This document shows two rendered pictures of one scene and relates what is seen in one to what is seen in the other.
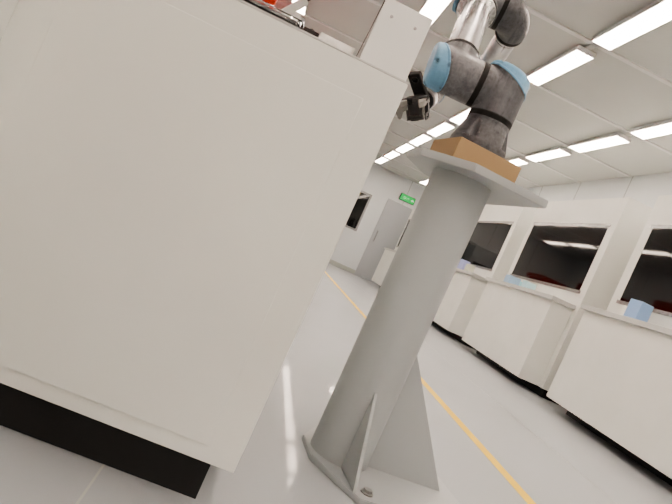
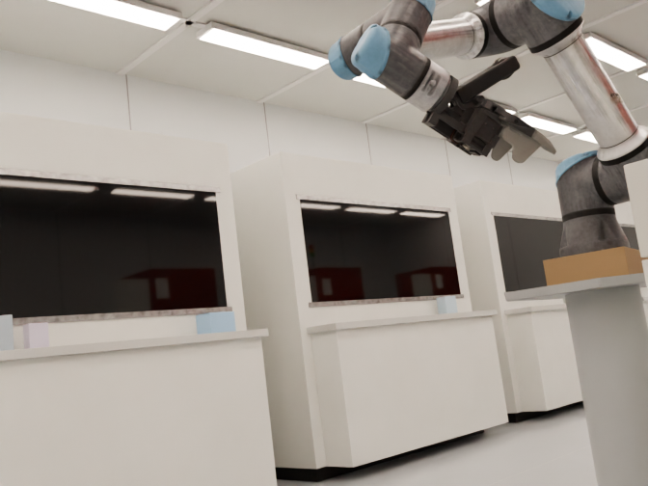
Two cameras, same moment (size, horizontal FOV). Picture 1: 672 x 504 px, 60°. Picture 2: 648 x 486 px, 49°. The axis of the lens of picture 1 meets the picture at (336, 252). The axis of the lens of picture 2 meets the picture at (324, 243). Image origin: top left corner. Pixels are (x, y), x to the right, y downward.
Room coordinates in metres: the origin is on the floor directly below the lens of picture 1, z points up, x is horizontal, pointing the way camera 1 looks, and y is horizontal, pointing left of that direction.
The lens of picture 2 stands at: (2.98, 0.67, 0.74)
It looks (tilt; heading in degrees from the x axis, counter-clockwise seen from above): 9 degrees up; 232
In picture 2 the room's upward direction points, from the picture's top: 7 degrees counter-clockwise
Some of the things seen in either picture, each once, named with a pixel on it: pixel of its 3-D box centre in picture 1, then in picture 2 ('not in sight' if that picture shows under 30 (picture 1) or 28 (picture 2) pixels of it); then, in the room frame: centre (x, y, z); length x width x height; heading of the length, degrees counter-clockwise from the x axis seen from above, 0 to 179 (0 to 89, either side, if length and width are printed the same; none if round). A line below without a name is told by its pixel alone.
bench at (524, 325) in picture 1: (562, 296); not in sight; (6.23, -2.42, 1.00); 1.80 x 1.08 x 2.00; 7
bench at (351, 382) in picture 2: not in sight; (364, 310); (-0.33, -3.21, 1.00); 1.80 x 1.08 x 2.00; 7
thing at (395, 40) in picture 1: (369, 78); not in sight; (1.32, 0.09, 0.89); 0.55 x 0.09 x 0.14; 7
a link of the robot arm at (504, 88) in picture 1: (499, 92); (585, 184); (1.51, -0.22, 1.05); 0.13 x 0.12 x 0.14; 90
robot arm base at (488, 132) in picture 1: (482, 135); (591, 234); (1.51, -0.22, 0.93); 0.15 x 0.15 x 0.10
